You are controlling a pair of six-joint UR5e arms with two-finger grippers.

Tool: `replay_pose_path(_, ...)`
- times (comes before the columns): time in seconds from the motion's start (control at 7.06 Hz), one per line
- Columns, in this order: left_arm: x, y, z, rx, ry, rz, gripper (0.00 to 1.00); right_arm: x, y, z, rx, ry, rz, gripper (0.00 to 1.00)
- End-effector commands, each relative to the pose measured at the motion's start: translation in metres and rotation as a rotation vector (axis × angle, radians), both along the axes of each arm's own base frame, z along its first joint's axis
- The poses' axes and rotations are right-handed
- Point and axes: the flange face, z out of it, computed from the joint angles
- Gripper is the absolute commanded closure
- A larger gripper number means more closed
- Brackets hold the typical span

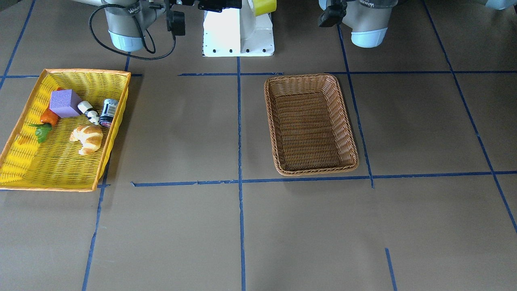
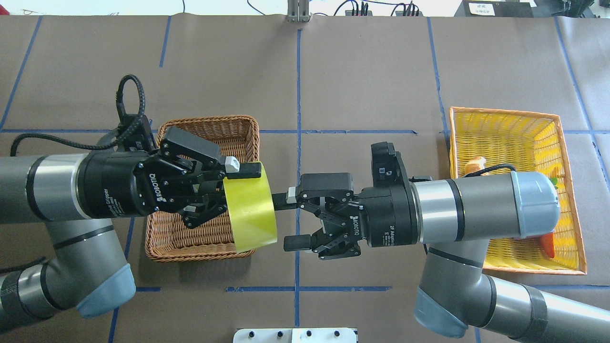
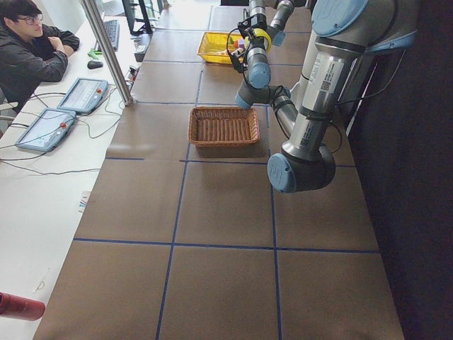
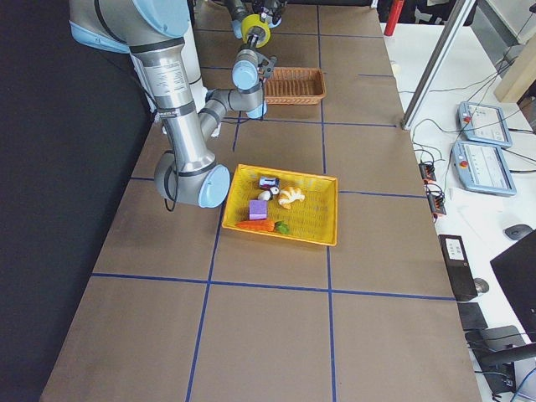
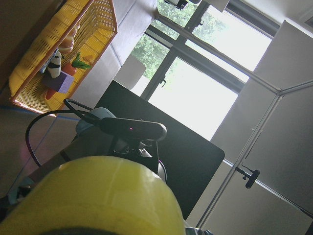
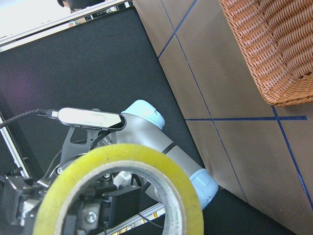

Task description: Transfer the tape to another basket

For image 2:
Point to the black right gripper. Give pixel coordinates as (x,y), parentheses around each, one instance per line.
(388,216)

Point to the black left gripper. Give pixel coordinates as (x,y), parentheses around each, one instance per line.
(112,186)

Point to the yellow-green tape roll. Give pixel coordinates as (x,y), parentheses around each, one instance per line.
(251,212)

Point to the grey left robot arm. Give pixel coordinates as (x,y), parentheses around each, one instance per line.
(77,196)

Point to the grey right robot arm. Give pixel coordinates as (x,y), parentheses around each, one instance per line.
(455,219)

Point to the brown wicker basket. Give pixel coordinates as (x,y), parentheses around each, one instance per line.
(166,238)

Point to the blue tape line horizontal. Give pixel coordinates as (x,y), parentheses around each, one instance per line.
(293,289)

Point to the blue tape line vertical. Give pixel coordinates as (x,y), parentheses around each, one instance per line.
(298,167)

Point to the yellow woven plastic basket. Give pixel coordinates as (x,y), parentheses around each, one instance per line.
(530,141)

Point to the toy bread piece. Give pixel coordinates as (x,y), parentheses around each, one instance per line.
(474,165)

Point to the plastic strawberry with green leaves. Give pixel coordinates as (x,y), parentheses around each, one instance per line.
(547,241)

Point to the black device with label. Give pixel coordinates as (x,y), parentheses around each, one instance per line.
(494,8)

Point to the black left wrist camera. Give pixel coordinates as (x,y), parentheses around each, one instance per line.
(142,139)

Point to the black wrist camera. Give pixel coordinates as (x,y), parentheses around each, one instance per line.
(387,165)
(142,139)

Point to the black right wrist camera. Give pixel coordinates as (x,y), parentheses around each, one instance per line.
(387,165)

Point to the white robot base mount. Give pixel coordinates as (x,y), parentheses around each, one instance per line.
(296,335)

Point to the grey metal bracket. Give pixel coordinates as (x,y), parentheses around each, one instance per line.
(298,11)

